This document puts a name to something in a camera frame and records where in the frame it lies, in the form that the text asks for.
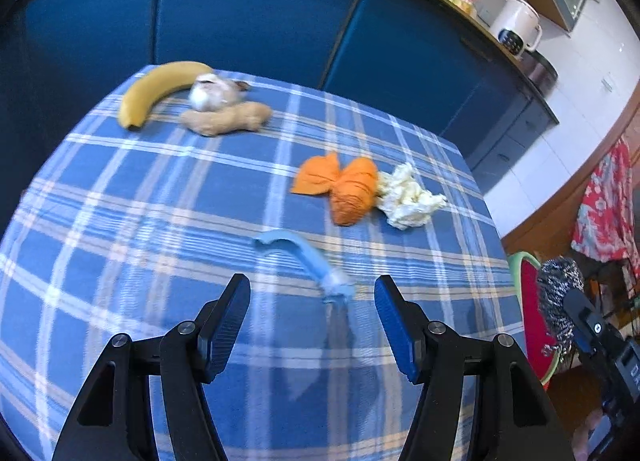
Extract white crumpled cloth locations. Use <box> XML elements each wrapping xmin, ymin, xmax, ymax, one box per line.
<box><xmin>376</xmin><ymin>162</ymin><xmax>448</xmax><ymax>231</ymax></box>

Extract blue kitchen cabinets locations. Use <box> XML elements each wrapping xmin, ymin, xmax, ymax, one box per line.
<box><xmin>0</xmin><ymin>0</ymin><xmax>558</xmax><ymax>182</ymax></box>

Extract garlic bulb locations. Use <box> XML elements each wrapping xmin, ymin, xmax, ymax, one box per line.
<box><xmin>189</xmin><ymin>74</ymin><xmax>251</xmax><ymax>109</ymax></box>

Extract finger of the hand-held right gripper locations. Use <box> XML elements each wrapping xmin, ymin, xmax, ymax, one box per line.
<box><xmin>564</xmin><ymin>288</ymin><xmax>608</xmax><ymax>356</ymax></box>

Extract dark speckled wrapper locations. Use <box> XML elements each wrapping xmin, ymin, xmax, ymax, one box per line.
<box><xmin>537</xmin><ymin>257</ymin><xmax>586</xmax><ymax>357</ymax></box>

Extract yellow banana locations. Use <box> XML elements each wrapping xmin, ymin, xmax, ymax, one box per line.
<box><xmin>118</xmin><ymin>61</ymin><xmax>215</xmax><ymax>131</ymax></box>

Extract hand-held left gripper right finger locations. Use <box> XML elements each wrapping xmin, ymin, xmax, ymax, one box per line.
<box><xmin>374</xmin><ymin>275</ymin><xmax>576</xmax><ymax>461</ymax></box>

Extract orange cloth carrot toy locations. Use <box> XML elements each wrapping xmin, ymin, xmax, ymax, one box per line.
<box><xmin>291</xmin><ymin>152</ymin><xmax>379</xmax><ymax>227</ymax></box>

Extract ginger root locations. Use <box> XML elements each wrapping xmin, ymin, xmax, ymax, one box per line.
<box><xmin>180</xmin><ymin>102</ymin><xmax>273</xmax><ymax>137</ymax></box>

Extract blue plaid tablecloth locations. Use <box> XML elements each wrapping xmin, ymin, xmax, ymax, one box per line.
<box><xmin>0</xmin><ymin>65</ymin><xmax>526</xmax><ymax>461</ymax></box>

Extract person's right hand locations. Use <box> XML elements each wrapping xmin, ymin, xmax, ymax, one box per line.
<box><xmin>572</xmin><ymin>411</ymin><xmax>608</xmax><ymax>460</ymax></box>

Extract red floral cloth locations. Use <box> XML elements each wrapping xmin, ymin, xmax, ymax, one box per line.
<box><xmin>570</xmin><ymin>138</ymin><xmax>640</xmax><ymax>282</ymax></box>

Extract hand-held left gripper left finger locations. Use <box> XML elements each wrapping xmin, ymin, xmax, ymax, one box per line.
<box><xmin>52</xmin><ymin>273</ymin><xmax>251</xmax><ymax>461</ymax></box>

